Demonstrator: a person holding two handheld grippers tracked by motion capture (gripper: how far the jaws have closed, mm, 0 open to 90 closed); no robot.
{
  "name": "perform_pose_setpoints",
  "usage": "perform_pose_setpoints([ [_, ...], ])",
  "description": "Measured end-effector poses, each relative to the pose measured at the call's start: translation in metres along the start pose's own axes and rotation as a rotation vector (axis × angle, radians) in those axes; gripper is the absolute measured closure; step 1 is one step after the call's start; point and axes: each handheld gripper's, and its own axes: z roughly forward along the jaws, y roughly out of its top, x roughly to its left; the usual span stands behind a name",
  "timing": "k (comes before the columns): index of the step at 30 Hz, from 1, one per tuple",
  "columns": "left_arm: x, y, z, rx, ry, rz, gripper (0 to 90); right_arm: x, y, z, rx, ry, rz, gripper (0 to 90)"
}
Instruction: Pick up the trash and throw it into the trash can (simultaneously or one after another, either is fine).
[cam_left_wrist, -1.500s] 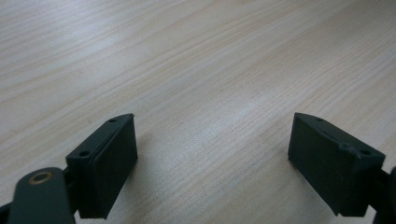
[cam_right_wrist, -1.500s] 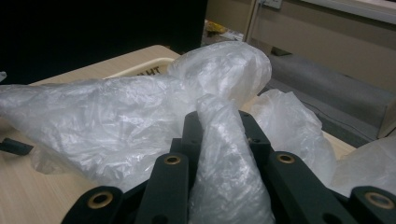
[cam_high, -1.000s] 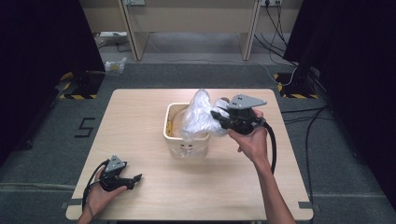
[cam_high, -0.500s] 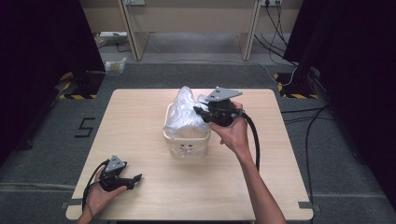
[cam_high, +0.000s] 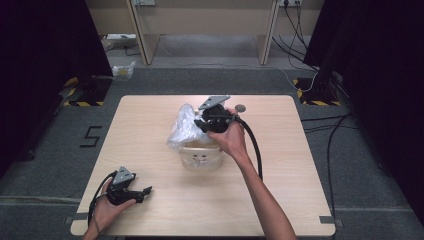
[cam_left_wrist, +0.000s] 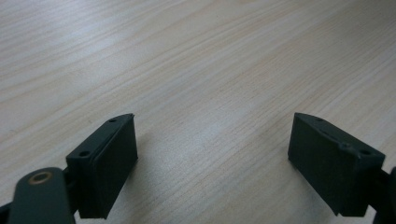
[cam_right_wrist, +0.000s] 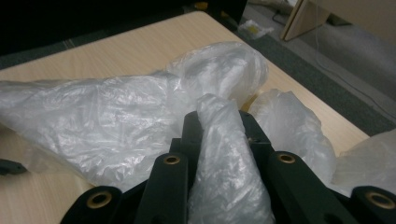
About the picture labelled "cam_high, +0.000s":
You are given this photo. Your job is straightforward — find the clear plastic bag with contents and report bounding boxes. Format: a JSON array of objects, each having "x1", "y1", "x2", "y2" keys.
[{"x1": 111, "y1": 60, "x2": 137, "y2": 81}]

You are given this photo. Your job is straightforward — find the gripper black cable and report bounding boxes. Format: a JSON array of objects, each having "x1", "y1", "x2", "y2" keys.
[
  {"x1": 229, "y1": 113, "x2": 264, "y2": 183},
  {"x1": 87, "y1": 171, "x2": 118, "y2": 234}
]

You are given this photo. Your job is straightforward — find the person's right hand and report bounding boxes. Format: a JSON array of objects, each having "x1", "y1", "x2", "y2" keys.
[{"x1": 207, "y1": 108, "x2": 250, "y2": 161}]

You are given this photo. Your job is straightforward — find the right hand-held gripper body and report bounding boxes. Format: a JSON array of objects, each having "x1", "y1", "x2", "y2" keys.
[{"x1": 198, "y1": 95, "x2": 238, "y2": 134}]

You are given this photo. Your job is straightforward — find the black stand base striped tape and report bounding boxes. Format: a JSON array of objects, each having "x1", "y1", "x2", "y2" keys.
[
  {"x1": 63, "y1": 75, "x2": 113, "y2": 108},
  {"x1": 292, "y1": 77, "x2": 344, "y2": 107}
]

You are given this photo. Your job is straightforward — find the bundle of black floor cables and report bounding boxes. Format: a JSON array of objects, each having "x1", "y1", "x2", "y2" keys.
[{"x1": 271, "y1": 3, "x2": 321, "y2": 73}]

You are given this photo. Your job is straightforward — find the white power strip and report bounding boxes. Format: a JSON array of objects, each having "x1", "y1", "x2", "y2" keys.
[{"x1": 105, "y1": 33, "x2": 137, "y2": 42}]

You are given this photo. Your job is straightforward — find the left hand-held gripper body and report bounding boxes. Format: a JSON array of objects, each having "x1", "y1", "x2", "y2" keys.
[{"x1": 105, "y1": 165, "x2": 138, "y2": 206}]

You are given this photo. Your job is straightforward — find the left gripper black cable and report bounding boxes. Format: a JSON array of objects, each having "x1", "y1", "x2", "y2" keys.
[{"x1": 87, "y1": 171, "x2": 118, "y2": 234}]

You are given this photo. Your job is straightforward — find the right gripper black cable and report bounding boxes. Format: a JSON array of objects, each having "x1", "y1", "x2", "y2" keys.
[{"x1": 229, "y1": 113, "x2": 264, "y2": 183}]

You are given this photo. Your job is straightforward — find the person's left hand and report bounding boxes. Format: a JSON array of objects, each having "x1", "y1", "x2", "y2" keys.
[{"x1": 93, "y1": 181, "x2": 138, "y2": 233}]

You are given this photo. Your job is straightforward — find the black curtain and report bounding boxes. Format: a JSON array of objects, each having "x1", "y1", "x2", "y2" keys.
[
  {"x1": 303, "y1": 0, "x2": 424, "y2": 228},
  {"x1": 0, "y1": 0, "x2": 113, "y2": 179}
]

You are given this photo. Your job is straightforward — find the white square trash bin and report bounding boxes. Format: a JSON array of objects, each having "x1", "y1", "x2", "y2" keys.
[{"x1": 178, "y1": 139, "x2": 225, "y2": 173}]

